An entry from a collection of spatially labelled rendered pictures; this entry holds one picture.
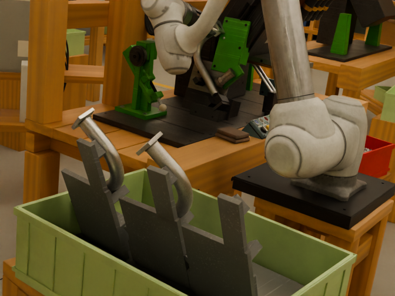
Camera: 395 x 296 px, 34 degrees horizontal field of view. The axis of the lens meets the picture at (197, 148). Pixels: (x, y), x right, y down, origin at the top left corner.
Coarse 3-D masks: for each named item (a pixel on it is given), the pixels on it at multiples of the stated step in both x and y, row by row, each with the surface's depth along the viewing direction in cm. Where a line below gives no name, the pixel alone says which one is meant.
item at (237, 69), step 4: (232, 68) 246; (236, 68) 245; (240, 68) 245; (236, 72) 245; (240, 72) 244; (236, 76) 245; (240, 76) 246; (232, 80) 246; (228, 84) 247; (224, 88) 248
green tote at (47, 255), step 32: (64, 192) 150; (32, 224) 137; (64, 224) 152; (192, 224) 163; (256, 224) 151; (32, 256) 139; (64, 256) 132; (96, 256) 126; (256, 256) 152; (288, 256) 147; (320, 256) 142; (352, 256) 136; (64, 288) 134; (96, 288) 128; (128, 288) 122; (160, 288) 116; (320, 288) 127
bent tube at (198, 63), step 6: (216, 24) 247; (222, 30) 248; (204, 42) 252; (198, 48) 252; (198, 54) 252; (198, 60) 251; (198, 66) 251; (204, 66) 251; (204, 72) 249; (204, 78) 249; (210, 78) 248; (210, 84) 247; (210, 90) 246; (216, 90) 246
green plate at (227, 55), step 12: (228, 24) 249; (240, 24) 246; (228, 36) 248; (240, 36) 246; (216, 48) 251; (228, 48) 248; (240, 48) 245; (216, 60) 250; (228, 60) 248; (240, 60) 246
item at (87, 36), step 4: (108, 0) 848; (76, 28) 752; (80, 28) 758; (84, 28) 764; (88, 28) 770; (88, 32) 772; (104, 32) 800; (88, 36) 768; (104, 36) 793; (148, 36) 863; (152, 36) 871; (88, 40) 763; (104, 40) 787; (84, 44) 758; (88, 44) 765; (104, 44) 867
